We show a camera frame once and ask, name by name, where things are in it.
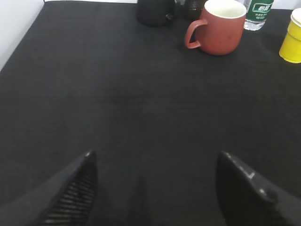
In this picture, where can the black table cloth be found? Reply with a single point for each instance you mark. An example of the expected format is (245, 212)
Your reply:
(88, 76)

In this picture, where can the clear water bottle green label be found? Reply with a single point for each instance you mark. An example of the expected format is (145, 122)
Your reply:
(257, 12)

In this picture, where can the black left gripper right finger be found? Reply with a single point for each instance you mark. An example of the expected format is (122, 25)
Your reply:
(246, 198)

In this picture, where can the yellow paper cup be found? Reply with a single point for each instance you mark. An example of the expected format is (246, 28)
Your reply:
(290, 50)

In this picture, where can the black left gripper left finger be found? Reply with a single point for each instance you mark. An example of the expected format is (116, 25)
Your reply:
(65, 199)

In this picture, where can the black ceramic mug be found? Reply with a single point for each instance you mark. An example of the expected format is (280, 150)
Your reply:
(156, 12)

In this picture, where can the red ceramic mug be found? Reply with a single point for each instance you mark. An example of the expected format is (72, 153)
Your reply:
(219, 29)

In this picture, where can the dark cola bottle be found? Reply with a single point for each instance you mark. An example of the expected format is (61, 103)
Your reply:
(192, 9)

